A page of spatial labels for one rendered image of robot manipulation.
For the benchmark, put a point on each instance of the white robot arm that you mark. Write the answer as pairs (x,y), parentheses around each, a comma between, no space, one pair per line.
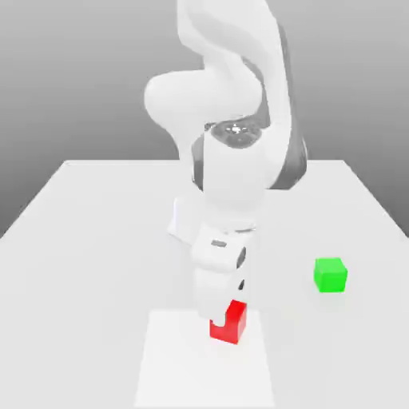
(233,179)

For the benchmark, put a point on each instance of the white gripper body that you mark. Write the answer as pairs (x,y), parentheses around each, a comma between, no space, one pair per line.
(217,289)

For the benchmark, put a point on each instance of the small red cube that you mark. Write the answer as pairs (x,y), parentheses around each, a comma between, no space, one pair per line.
(235,324)

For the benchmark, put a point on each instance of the small green cube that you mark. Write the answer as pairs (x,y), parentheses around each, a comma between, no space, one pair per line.
(330,276)

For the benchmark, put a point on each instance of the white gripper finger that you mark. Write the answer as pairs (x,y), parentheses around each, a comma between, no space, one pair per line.
(219,319)

